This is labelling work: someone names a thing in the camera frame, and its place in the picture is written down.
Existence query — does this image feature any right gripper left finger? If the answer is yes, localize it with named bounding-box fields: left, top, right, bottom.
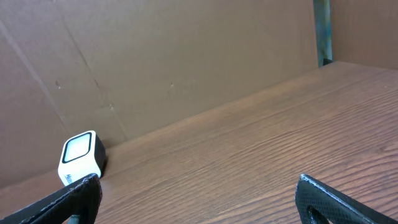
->
left=1, top=173, right=102, bottom=224

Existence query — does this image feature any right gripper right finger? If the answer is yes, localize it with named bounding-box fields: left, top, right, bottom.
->
left=295, top=174, right=397, bottom=224

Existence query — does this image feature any white barcode scanner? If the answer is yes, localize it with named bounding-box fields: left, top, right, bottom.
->
left=57, top=131, right=106, bottom=186

